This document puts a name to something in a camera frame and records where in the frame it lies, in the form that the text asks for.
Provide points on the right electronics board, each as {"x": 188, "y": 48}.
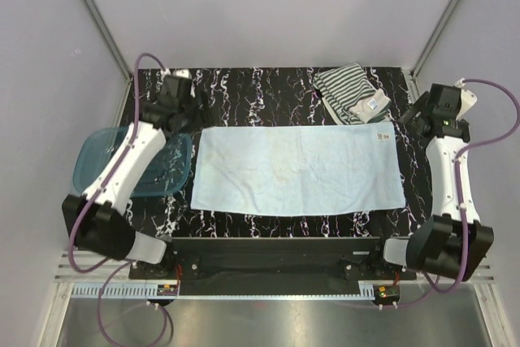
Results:
{"x": 390, "y": 292}

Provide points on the aluminium frame rail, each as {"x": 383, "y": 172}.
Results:
{"x": 116, "y": 280}

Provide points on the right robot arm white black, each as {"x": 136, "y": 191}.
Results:
{"x": 452, "y": 242}

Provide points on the blue transparent plastic container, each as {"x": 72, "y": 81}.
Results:
{"x": 165, "y": 175}

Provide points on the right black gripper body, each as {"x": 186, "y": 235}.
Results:
{"x": 418, "y": 107}

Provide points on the light blue towel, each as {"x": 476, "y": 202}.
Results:
{"x": 298, "y": 170}

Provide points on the green white striped towel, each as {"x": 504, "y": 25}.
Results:
{"x": 350, "y": 98}

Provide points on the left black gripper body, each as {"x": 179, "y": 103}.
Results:
{"x": 192, "y": 118}

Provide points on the left electronics board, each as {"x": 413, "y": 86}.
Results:
{"x": 170, "y": 290}

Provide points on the electronics board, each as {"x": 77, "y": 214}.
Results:
{"x": 170, "y": 290}
{"x": 390, "y": 292}

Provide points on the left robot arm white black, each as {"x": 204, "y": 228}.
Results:
{"x": 95, "y": 219}

